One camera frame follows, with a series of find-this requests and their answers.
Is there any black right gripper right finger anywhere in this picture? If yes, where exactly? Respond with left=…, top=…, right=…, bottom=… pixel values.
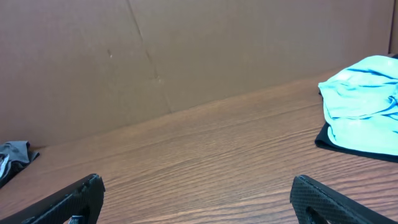
left=290, top=175, right=397, bottom=224

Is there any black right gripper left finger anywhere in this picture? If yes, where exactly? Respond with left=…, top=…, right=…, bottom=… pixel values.
left=1, top=174, right=105, bottom=224

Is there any light blue t-shirt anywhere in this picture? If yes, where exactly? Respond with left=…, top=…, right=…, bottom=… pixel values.
left=318, top=55, right=398, bottom=156

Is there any black t-shirt on right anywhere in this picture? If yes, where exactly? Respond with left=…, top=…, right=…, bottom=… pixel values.
left=314, top=53, right=398, bottom=163

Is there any folded grey garment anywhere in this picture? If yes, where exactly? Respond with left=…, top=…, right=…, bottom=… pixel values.
left=1, top=141, right=40, bottom=188

